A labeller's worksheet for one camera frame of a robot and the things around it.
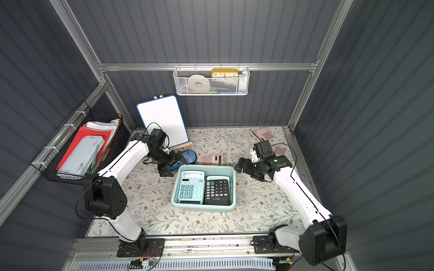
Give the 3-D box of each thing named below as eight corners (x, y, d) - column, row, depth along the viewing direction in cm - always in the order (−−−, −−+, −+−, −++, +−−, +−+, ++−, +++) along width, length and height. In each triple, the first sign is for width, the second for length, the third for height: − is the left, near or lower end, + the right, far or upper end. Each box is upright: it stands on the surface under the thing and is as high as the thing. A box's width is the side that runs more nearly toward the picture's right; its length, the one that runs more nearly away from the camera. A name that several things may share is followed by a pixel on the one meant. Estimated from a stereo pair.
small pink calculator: (200, 166, 103) (199, 163, 99) (201, 157, 107) (200, 153, 104) (223, 166, 103) (223, 163, 99) (223, 157, 107) (223, 153, 104)
